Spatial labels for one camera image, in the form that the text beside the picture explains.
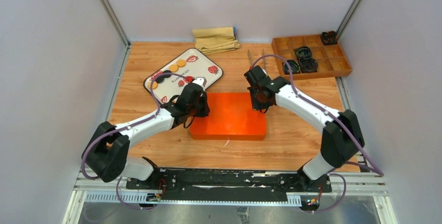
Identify white strawberry tray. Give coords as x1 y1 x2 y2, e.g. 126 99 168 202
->
143 48 224 103

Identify metal tongs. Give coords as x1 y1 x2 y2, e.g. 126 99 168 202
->
247 49 267 72

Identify orange box lid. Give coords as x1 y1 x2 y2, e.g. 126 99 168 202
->
190 92 267 131

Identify orange compartment cookie box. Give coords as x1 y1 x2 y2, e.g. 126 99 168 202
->
190 129 267 141

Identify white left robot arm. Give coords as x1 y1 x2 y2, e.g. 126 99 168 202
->
81 77 210 189

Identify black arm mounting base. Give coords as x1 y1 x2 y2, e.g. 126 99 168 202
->
125 168 332 203

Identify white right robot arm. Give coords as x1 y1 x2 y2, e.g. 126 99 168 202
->
244 66 365 192

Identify round yellow cookie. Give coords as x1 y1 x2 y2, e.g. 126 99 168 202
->
169 64 179 72
148 81 158 90
176 59 187 68

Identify black sandwich cookie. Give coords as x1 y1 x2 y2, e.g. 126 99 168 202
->
155 76 165 83
163 70 171 78

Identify folded yellow cloth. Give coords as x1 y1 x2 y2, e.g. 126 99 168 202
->
192 27 240 55

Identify wooden compartment organizer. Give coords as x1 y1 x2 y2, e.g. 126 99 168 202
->
272 34 352 80

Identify dark rolled item in corner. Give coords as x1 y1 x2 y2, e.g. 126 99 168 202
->
320 31 338 46

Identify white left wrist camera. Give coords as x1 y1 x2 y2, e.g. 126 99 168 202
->
184 76 207 88

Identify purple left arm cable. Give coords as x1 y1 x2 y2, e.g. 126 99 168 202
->
81 73 194 211

